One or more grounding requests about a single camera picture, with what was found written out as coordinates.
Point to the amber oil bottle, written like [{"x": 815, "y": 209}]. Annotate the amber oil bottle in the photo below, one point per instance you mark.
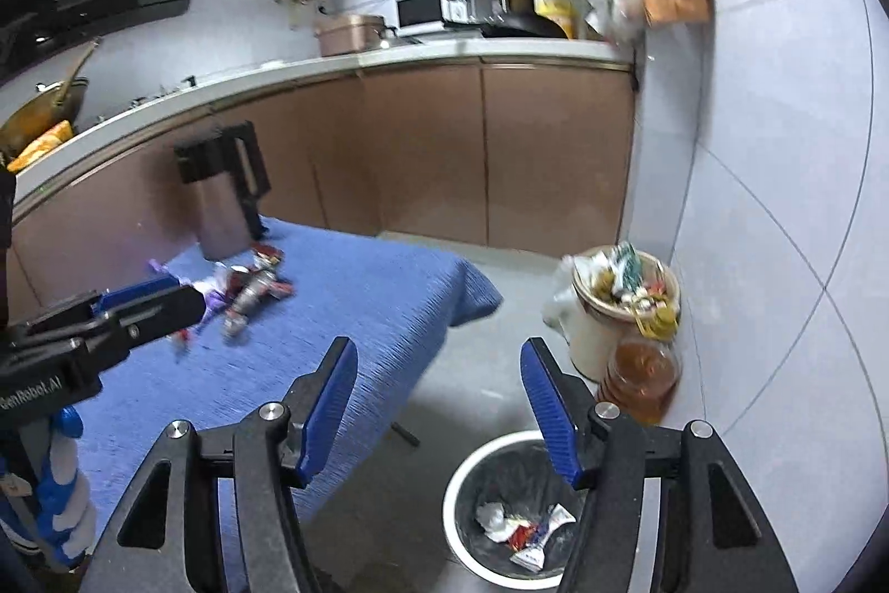
[{"x": 639, "y": 377}]

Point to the wooden spatula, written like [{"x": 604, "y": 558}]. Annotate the wooden spatula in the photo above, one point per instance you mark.
[{"x": 76, "y": 68}]

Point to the metal wok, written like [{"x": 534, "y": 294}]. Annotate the metal wok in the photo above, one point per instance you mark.
[{"x": 35, "y": 113}]

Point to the red and white candy wrapper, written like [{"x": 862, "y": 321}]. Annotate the red and white candy wrapper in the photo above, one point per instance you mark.
[{"x": 538, "y": 534}]

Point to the person's left hand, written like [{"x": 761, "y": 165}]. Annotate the person's left hand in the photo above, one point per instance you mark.
[{"x": 59, "y": 496}]

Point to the pink cooking pot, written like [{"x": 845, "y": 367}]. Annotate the pink cooking pot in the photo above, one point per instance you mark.
[{"x": 347, "y": 37}]

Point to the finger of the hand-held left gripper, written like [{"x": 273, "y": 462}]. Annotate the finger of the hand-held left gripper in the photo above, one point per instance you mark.
[
  {"x": 139, "y": 291},
  {"x": 160, "y": 315}
]

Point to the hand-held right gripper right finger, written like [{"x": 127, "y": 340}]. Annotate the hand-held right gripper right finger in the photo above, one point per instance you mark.
[{"x": 549, "y": 405}]

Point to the blue tablecloth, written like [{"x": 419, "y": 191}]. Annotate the blue tablecloth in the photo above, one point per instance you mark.
[{"x": 361, "y": 301}]

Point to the black frying pan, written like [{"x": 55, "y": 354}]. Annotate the black frying pan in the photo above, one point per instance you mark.
[{"x": 521, "y": 25}]

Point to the brown kitchen counter cabinet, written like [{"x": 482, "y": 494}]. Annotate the brown kitchen counter cabinet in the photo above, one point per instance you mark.
[{"x": 542, "y": 148}]

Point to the beige waste bin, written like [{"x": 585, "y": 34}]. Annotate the beige waste bin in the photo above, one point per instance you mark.
[{"x": 590, "y": 343}]

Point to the yellow packet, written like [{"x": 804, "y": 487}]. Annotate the yellow packet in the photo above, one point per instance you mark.
[{"x": 555, "y": 2}]

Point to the heap of mixed wrappers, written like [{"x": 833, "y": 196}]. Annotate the heap of mixed wrappers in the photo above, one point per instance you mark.
[{"x": 628, "y": 280}]

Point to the crumpled white paper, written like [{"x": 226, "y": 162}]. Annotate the crumpled white paper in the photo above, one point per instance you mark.
[{"x": 492, "y": 520}]

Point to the white microwave oven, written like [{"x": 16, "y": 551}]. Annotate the white microwave oven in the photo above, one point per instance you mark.
[{"x": 417, "y": 9}]

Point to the white plastic bag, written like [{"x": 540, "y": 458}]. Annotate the white plastic bag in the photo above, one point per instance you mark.
[{"x": 559, "y": 301}]

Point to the white round waste bin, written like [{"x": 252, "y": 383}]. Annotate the white round waste bin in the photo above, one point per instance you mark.
[{"x": 458, "y": 489}]

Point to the orange packet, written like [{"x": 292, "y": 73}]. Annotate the orange packet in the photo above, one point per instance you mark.
[{"x": 42, "y": 145}]

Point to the red and silver snack wrapper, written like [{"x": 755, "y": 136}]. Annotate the red and silver snack wrapper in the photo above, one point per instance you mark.
[{"x": 253, "y": 294}]

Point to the black table leg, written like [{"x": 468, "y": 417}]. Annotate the black table leg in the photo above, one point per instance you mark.
[{"x": 406, "y": 433}]

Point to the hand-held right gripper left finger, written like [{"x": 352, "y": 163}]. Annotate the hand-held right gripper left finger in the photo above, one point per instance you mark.
[{"x": 330, "y": 405}]

